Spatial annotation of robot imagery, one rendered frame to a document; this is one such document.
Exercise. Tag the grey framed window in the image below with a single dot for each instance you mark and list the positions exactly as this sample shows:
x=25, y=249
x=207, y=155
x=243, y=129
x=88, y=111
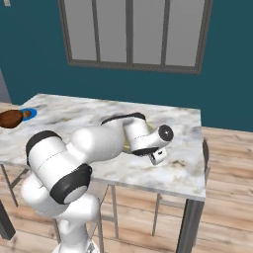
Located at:
x=131, y=33

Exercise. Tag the grey metal stool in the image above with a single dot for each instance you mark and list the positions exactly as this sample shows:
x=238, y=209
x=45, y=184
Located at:
x=12, y=184
x=206, y=158

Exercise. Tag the blue plate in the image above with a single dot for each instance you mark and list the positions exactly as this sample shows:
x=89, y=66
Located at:
x=32, y=114

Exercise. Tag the brown bowl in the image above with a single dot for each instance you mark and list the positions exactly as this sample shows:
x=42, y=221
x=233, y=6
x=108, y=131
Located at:
x=10, y=119

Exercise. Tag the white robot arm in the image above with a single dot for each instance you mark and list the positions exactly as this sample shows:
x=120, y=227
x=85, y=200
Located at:
x=59, y=158

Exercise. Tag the dark grey counter leg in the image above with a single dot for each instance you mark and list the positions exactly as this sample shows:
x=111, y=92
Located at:
x=5, y=222
x=190, y=224

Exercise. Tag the brown cooked food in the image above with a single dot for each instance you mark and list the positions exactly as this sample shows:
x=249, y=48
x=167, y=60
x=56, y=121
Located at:
x=27, y=114

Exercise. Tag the grey cabinet side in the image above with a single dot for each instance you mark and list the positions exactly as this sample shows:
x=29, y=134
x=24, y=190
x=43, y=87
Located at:
x=3, y=87

